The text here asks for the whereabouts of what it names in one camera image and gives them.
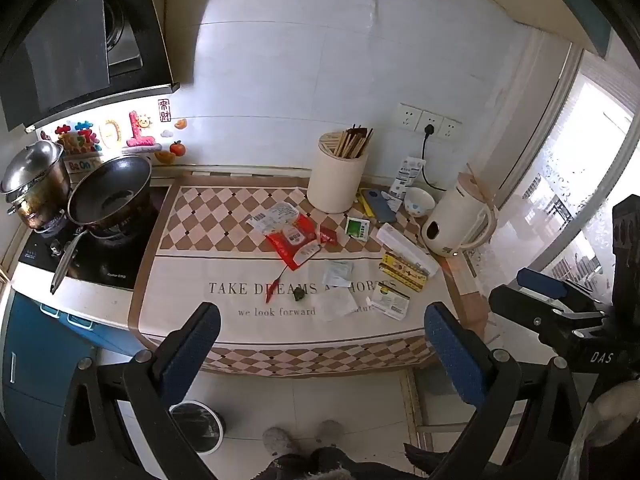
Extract person's dark fuzzy trousers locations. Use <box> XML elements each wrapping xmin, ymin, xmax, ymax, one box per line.
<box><xmin>260</xmin><ymin>442</ymin><xmax>437</xmax><ymax>480</ymax></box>

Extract red chili pepper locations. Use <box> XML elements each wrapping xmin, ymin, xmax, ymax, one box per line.
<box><xmin>265</xmin><ymin>266</ymin><xmax>291</xmax><ymax>304</ymax></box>

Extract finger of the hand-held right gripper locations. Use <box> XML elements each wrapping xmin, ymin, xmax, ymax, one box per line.
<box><xmin>488</xmin><ymin>284</ymin><xmax>609</xmax><ymax>347</ymax></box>
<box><xmin>516</xmin><ymin>266</ymin><xmax>610</xmax><ymax>307</ymax></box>

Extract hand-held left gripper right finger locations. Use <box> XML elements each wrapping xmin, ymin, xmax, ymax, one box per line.
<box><xmin>424</xmin><ymin>301</ymin><xmax>587</xmax><ymax>480</ymax></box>

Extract person's right forearm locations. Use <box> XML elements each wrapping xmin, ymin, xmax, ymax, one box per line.
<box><xmin>567</xmin><ymin>380</ymin><xmax>640</xmax><ymax>480</ymax></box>

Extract checkered table mat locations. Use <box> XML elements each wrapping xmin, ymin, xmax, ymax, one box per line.
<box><xmin>127</xmin><ymin>185</ymin><xmax>461</xmax><ymax>377</ymax></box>

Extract stainless steel pot lid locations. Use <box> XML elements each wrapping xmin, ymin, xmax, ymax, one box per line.
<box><xmin>0</xmin><ymin>141</ymin><xmax>65</xmax><ymax>194</ymax></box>

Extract green medicine sachet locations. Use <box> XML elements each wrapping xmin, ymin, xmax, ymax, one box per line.
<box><xmin>345</xmin><ymin>216</ymin><xmax>372</xmax><ymax>241</ymax></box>

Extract white printed plastic packet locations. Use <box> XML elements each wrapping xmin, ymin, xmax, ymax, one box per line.
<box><xmin>246</xmin><ymin>201</ymin><xmax>301</xmax><ymax>235</ymax></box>

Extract window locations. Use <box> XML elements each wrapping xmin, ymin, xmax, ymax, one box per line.
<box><xmin>500</xmin><ymin>45</ymin><xmax>640</xmax><ymax>311</ymax></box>

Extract white printed carton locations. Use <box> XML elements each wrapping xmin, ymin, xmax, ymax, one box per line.
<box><xmin>390</xmin><ymin>156</ymin><xmax>427</xmax><ymax>199</ymax></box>

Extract black power cable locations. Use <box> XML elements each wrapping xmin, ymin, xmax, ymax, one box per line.
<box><xmin>419</xmin><ymin>124</ymin><xmax>458</xmax><ymax>194</ymax></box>

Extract clear plastic wrapper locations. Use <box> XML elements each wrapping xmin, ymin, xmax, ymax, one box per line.
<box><xmin>316</xmin><ymin>287</ymin><xmax>359</xmax><ymax>322</ymax></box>

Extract white dotted bowl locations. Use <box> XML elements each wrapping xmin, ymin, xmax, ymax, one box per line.
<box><xmin>404</xmin><ymin>187</ymin><xmax>436</xmax><ymax>218</ymax></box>

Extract yellow printed box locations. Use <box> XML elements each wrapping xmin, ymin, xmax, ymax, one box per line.
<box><xmin>380</xmin><ymin>251</ymin><xmax>432</xmax><ymax>292</ymax></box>

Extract blue kitchen cabinet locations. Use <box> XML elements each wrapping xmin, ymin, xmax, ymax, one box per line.
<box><xmin>0</xmin><ymin>287</ymin><xmax>146</xmax><ymax>480</ymax></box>

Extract grey blue phone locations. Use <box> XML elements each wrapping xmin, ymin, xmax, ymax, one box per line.
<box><xmin>361</xmin><ymin>189</ymin><xmax>399</xmax><ymax>224</ymax></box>

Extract cream chopstick holder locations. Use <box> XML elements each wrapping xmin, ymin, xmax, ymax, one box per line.
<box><xmin>306</xmin><ymin>130</ymin><xmax>371</xmax><ymax>214</ymax></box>

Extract white electric kettle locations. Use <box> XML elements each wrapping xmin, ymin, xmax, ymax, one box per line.
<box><xmin>420</xmin><ymin>171</ymin><xmax>499</xmax><ymax>257</ymax></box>

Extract white trash can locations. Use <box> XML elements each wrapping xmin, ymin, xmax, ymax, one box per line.
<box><xmin>167</xmin><ymin>401</ymin><xmax>227</xmax><ymax>454</ymax></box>

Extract black gas stove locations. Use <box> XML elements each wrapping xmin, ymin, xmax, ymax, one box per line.
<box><xmin>17</xmin><ymin>195</ymin><xmax>161</xmax><ymax>292</ymax></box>

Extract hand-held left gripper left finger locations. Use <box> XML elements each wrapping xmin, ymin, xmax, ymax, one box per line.
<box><xmin>55</xmin><ymin>301</ymin><xmax>223</xmax><ymax>480</ymax></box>

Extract black range hood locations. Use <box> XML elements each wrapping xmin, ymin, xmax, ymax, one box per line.
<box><xmin>0</xmin><ymin>0</ymin><xmax>180</xmax><ymax>133</ymax></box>

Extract white packet with green label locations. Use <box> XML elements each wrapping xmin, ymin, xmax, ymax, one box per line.
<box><xmin>370</xmin><ymin>282</ymin><xmax>411</xmax><ymax>320</ymax></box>

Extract grey fuzzy slipper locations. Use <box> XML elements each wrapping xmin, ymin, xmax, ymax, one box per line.
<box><xmin>316</xmin><ymin>420</ymin><xmax>346</xmax><ymax>449</ymax></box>
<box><xmin>263</xmin><ymin>427</ymin><xmax>299</xmax><ymax>459</ymax></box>

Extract red noodle packet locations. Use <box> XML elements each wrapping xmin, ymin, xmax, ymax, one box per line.
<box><xmin>265</xmin><ymin>214</ymin><xmax>322</xmax><ymax>271</ymax></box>

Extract small white sachet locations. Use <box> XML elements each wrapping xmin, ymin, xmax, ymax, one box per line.
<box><xmin>322</xmin><ymin>260</ymin><xmax>354</xmax><ymax>289</ymax></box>

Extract black wok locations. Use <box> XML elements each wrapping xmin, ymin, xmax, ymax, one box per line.
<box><xmin>50</xmin><ymin>155</ymin><xmax>153</xmax><ymax>296</ymax></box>

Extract bundle of wooden chopsticks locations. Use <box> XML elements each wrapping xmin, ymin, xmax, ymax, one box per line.
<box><xmin>332</xmin><ymin>124</ymin><xmax>375</xmax><ymax>159</ymax></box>

